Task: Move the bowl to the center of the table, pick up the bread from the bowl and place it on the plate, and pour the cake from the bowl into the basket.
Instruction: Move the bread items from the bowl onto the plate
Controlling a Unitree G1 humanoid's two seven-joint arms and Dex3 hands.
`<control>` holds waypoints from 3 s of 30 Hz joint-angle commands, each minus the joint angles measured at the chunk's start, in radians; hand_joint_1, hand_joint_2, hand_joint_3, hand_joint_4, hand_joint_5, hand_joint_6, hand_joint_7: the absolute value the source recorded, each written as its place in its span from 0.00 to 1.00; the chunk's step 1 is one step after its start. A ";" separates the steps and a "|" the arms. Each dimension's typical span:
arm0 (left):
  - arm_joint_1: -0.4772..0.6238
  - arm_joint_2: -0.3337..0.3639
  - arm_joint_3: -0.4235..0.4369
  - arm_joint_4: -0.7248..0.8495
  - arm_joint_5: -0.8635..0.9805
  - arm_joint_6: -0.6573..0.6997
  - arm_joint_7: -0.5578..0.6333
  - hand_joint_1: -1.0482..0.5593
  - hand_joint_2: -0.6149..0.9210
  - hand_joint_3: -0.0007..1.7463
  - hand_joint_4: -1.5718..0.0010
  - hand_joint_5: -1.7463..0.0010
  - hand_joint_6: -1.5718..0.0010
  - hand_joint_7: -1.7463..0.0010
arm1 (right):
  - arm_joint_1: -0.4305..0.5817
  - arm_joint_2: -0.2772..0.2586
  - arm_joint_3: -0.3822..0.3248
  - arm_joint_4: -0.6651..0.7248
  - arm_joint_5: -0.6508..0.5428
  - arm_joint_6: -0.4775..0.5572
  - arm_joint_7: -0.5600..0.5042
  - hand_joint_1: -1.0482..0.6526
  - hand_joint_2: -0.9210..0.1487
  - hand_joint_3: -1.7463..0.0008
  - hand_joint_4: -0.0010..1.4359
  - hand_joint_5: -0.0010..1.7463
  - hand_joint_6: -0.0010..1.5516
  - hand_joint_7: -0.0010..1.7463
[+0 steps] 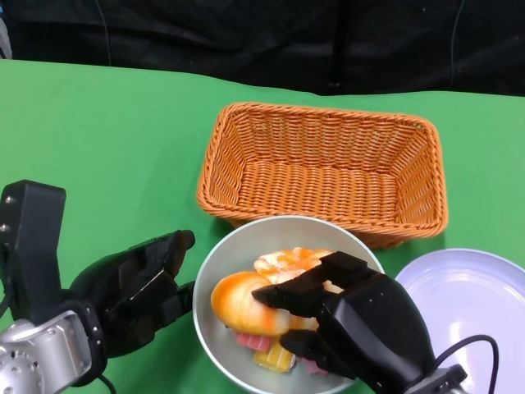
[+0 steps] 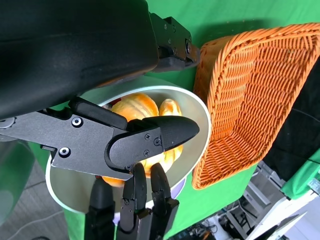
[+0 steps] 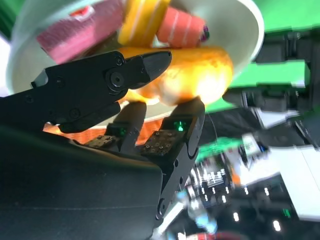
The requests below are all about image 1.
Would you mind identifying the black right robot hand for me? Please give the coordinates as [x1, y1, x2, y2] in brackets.
[250, 250, 438, 394]

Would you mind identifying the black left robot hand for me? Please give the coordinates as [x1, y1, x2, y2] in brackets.
[61, 229, 197, 360]

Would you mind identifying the yellow striped cake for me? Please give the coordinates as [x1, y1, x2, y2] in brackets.
[253, 342, 299, 373]

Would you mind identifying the ring-shaped orange swirl bread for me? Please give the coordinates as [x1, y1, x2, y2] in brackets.
[253, 247, 336, 288]

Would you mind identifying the oval orange swirl bread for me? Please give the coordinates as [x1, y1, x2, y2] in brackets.
[211, 270, 321, 336]

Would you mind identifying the small pink cake with cherry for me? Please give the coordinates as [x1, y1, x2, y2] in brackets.
[235, 332, 272, 352]

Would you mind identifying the pale green bowl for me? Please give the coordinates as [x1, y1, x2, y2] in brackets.
[191, 214, 389, 394]

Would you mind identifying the lavender plate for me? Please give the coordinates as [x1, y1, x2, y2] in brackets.
[394, 247, 525, 394]

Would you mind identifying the orange wicker basket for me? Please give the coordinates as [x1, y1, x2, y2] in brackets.
[195, 101, 448, 250]

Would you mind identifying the green tablecloth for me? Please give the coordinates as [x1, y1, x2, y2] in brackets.
[0, 58, 525, 394]

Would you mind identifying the black backdrop cloth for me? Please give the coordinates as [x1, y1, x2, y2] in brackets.
[0, 0, 525, 98]

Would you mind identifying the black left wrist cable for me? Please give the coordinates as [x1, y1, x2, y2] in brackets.
[96, 371, 118, 394]

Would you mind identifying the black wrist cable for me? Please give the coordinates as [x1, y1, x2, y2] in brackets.
[428, 334, 500, 394]
[96, 371, 118, 394]

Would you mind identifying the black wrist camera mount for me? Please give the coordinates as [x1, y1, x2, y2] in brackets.
[0, 179, 67, 325]

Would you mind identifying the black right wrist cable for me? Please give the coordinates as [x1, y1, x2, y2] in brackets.
[428, 334, 500, 394]

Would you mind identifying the thin grey cable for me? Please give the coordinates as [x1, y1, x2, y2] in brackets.
[96, 0, 114, 66]
[449, 0, 464, 89]

